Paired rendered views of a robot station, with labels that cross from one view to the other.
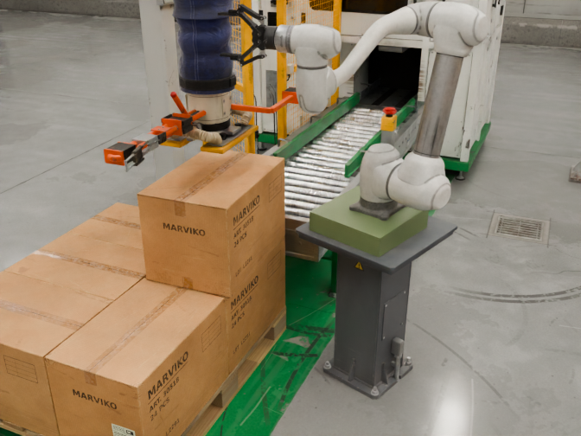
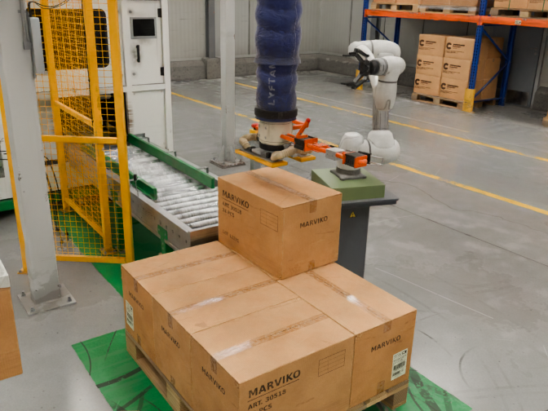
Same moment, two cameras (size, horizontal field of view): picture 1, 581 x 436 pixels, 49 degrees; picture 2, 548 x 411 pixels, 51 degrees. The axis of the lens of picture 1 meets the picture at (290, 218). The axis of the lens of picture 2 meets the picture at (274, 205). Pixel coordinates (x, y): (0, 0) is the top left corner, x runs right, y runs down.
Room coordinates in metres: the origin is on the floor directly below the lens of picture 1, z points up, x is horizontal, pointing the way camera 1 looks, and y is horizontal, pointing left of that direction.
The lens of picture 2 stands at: (1.05, 2.92, 1.95)
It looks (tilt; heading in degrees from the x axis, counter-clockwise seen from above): 21 degrees down; 300
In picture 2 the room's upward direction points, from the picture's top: 1 degrees clockwise
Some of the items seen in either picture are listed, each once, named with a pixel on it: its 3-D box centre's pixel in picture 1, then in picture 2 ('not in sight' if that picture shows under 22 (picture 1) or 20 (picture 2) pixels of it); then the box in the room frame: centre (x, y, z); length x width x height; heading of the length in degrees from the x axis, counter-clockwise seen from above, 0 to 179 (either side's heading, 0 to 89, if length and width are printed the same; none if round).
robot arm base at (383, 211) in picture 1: (380, 199); (346, 170); (2.45, -0.38, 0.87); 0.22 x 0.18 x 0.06; 141
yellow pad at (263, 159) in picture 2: (190, 129); (260, 154); (2.61, 0.42, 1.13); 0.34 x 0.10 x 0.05; 158
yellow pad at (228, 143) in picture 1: (230, 134); (289, 149); (2.54, 0.25, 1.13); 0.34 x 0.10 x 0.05; 158
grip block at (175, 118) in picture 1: (177, 124); (306, 143); (2.34, 0.43, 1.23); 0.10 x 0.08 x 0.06; 68
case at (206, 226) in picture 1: (218, 216); (276, 218); (2.56, 0.32, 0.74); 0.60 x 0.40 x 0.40; 159
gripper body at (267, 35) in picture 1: (265, 37); (367, 68); (2.18, 0.08, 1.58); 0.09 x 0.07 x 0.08; 68
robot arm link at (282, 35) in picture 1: (285, 39); (377, 67); (2.16, 0.01, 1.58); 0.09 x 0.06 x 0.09; 158
